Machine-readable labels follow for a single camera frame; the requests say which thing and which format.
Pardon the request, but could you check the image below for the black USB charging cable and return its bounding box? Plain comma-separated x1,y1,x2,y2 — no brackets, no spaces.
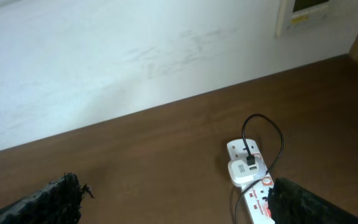
234,113,285,224

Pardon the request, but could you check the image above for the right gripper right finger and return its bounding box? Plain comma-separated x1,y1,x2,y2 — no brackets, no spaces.
267,178,358,224

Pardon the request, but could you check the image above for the white USB wall charger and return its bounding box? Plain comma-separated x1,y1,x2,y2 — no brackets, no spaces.
228,157,267,187

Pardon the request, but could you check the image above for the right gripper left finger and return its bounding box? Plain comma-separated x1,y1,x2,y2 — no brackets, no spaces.
0,173,94,224

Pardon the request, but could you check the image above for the white wall switch panel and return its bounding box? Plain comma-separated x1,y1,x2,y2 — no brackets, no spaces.
275,0,331,38

